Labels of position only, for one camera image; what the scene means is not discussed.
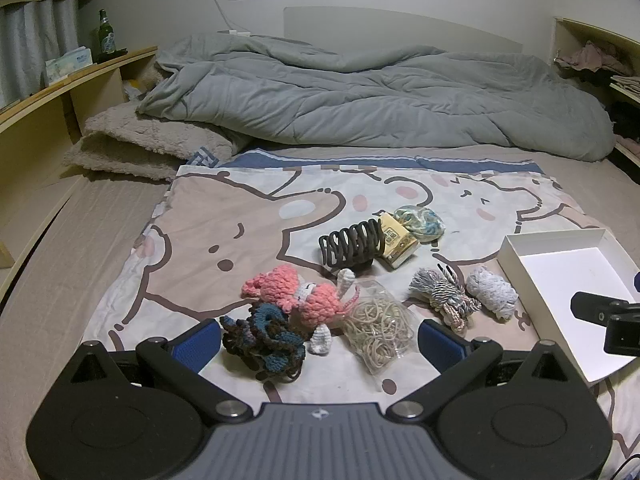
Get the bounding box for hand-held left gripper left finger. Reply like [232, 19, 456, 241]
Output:
[70, 319, 253, 423]

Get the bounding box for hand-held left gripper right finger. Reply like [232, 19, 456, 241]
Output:
[389, 319, 571, 423]

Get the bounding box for white cardboard box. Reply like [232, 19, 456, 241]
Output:
[496, 228, 640, 388]

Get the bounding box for striped grey scrunchie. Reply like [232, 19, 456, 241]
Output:
[409, 262, 482, 333]

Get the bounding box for bag of rubber bands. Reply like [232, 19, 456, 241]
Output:
[341, 280, 417, 376]

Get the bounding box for dark blue crochet scrunchie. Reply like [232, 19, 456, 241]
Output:
[220, 301, 307, 381]

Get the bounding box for white lace scrunchie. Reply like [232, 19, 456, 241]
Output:
[466, 266, 520, 322]

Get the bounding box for pink crochet toy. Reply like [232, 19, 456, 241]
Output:
[242, 265, 361, 356]

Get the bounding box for small yellow box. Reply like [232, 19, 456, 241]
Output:
[376, 211, 420, 270]

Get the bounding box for blue floral fabric pouch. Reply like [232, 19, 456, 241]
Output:
[392, 204, 446, 243]

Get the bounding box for dark hair claw clip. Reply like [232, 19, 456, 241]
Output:
[318, 217, 385, 272]

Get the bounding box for bear printed blanket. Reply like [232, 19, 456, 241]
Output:
[80, 147, 636, 466]

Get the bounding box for beige fuzzy blanket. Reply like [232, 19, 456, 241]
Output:
[62, 67, 241, 181]

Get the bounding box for pink crumpled clothes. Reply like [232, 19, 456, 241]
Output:
[555, 42, 633, 73]

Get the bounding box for cream open shelf unit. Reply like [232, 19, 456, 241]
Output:
[552, 17, 640, 186]

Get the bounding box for grey duvet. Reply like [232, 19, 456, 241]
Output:
[137, 32, 616, 163]

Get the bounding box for wooden bedside shelf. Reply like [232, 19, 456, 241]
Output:
[0, 46, 158, 271]

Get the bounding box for tissue pack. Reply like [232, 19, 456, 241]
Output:
[45, 46, 94, 86]

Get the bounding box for green glass bottle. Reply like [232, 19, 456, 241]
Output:
[95, 8, 114, 61]

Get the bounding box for grey curtain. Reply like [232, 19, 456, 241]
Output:
[0, 0, 81, 106]

